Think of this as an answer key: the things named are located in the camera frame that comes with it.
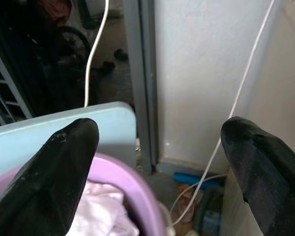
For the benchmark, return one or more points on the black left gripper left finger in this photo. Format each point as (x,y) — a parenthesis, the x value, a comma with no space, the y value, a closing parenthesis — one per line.
(46,182)

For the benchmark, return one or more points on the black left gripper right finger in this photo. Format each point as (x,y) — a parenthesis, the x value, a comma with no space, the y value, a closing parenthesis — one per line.
(268,172)

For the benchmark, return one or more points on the pale pink garment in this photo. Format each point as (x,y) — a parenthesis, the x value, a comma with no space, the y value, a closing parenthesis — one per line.
(103,211)

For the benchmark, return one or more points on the small blue box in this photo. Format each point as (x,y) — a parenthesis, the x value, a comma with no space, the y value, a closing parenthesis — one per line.
(211,221)

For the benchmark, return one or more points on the purple plastic laundry basin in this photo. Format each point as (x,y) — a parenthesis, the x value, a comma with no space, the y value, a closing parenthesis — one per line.
(127,186)

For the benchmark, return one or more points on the orange pink packet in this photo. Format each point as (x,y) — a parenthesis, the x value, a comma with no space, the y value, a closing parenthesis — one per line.
(186,204)

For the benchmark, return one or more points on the light blue table top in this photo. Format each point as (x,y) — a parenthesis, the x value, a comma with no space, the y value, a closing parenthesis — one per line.
(115,127)

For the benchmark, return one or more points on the white appliance cabinet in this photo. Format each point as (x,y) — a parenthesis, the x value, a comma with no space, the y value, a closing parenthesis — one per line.
(273,73)

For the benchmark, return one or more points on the grey metal rack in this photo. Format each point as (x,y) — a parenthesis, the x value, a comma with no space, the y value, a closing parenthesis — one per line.
(5,91)

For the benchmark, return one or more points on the black shoe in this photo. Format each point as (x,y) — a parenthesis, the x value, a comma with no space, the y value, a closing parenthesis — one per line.
(107,66)
(121,54)

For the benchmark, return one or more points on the black bicycle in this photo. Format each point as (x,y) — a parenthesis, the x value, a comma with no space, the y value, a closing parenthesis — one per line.
(64,51)

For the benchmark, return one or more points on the grey metal door frame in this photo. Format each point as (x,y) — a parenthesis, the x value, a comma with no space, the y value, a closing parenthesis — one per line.
(142,81)

